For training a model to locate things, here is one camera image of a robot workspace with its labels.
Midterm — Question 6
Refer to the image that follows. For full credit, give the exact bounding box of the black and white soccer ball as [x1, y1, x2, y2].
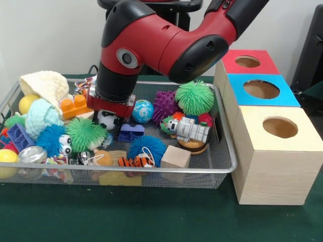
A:
[97, 110, 121, 131]

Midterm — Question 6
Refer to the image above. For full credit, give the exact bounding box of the orange toy building block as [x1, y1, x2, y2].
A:
[60, 95, 94, 120]

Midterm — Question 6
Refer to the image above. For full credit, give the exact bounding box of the plain yellow ball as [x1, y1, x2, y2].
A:
[0, 149, 18, 178]

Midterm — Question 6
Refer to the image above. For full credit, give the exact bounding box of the light teal knitted cloth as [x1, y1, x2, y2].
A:
[25, 98, 64, 141]

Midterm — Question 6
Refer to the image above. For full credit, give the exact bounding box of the cream knitted cloth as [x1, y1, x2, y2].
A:
[19, 71, 70, 119]

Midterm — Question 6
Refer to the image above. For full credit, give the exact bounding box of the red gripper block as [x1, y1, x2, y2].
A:
[86, 92, 136, 120]

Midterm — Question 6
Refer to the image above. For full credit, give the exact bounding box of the purple spiky ball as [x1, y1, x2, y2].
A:
[153, 90, 181, 126]

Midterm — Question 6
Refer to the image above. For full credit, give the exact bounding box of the silver metal can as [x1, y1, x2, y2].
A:
[18, 146, 47, 165]

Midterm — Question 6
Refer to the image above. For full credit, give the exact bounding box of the globe print ball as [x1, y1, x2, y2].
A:
[132, 99, 154, 124]

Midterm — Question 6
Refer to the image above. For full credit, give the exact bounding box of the shallow clear mesh bin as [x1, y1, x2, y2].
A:
[0, 79, 237, 189]

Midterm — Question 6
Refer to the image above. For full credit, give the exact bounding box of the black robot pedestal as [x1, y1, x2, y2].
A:
[97, 0, 203, 31]

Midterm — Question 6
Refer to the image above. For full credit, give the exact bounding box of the yellow smiley face ball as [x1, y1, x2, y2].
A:
[19, 94, 41, 115]

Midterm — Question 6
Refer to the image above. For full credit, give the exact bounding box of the silver toy robot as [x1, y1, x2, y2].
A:
[168, 117, 212, 144]

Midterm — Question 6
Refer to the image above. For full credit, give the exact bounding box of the green spiky ball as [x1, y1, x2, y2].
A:
[66, 117, 108, 153]

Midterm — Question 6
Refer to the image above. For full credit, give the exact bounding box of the clear crumpled plastic packet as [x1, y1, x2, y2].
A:
[101, 132, 115, 150]

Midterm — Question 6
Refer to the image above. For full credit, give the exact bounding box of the green furry ball with eyes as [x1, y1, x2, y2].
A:
[175, 81, 214, 116]

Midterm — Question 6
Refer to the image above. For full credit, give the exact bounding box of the small wooden block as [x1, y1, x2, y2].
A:
[160, 145, 191, 169]

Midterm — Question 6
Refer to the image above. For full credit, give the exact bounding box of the dark green table cloth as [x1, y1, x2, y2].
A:
[0, 74, 323, 242]

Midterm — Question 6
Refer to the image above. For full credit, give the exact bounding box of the blue spiky ball with eyes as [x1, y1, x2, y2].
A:
[36, 125, 72, 158]

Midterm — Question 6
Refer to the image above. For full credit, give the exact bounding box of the black chair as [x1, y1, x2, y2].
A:
[292, 4, 323, 101]

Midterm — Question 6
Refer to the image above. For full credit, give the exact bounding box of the toy hamburger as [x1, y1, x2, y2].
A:
[177, 139, 207, 155]

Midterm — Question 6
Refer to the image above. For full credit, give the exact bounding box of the purple toy block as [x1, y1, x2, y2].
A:
[118, 124, 145, 143]

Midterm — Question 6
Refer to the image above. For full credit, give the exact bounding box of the wooden box with three holes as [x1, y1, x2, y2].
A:
[212, 49, 323, 206]

